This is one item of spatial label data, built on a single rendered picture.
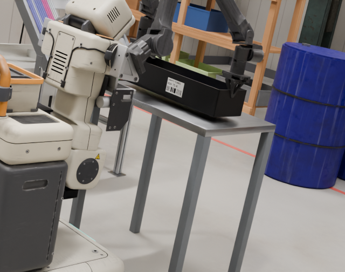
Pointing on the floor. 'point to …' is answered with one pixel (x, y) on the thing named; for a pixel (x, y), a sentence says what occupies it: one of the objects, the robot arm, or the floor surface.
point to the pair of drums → (311, 117)
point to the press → (320, 22)
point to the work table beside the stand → (174, 113)
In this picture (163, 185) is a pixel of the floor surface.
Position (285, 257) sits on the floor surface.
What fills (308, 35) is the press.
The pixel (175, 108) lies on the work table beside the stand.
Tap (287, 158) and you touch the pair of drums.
